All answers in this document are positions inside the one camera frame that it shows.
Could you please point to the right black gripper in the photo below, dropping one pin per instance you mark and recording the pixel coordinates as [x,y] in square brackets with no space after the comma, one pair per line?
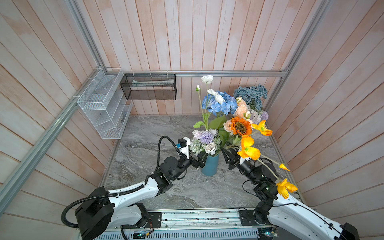
[234,161]

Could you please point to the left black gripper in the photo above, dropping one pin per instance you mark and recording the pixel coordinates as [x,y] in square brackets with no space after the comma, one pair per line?
[199,162]

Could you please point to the teal ceramic vase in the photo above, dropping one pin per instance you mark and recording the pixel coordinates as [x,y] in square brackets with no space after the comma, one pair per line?
[211,165]

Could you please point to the yellow orange flower stem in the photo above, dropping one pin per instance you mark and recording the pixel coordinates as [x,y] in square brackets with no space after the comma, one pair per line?
[248,151]

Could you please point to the green leafy flower bunch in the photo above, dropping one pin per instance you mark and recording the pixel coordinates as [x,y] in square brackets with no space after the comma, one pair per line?
[207,142]

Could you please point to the orange flower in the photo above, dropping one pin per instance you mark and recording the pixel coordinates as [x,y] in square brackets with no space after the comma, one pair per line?
[227,139]

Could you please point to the pink white hydrangea bouquet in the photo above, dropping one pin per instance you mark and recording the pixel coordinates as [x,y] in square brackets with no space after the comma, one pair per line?
[257,117]

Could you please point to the pale peach rose spray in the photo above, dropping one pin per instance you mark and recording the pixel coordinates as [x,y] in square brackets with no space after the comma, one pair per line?
[240,124]

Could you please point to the teal blue rose bouquet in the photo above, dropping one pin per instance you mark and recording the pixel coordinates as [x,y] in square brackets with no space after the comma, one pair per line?
[252,96]

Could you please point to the white flower stem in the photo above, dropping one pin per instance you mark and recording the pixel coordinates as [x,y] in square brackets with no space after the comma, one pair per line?
[206,80]

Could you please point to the peach rose stem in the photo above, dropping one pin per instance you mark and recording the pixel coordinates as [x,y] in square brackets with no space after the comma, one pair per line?
[241,103]

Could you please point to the blue hydrangea mixed bouquet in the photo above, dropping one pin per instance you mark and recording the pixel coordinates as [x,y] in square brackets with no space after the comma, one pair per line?
[219,103]

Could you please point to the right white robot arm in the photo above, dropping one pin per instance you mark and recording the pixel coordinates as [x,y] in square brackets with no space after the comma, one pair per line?
[290,214]

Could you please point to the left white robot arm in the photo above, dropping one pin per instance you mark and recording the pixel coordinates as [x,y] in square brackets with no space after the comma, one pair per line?
[108,209]

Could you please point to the black mesh basket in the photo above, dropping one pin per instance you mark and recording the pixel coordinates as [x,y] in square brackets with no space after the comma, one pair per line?
[149,87]

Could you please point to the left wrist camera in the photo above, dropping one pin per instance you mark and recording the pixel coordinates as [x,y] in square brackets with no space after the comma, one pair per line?
[183,147]

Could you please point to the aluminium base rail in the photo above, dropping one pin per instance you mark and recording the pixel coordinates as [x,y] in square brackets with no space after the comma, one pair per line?
[213,224]

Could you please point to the white wire mesh shelf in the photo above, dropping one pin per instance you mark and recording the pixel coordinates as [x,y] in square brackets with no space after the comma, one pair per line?
[104,103]

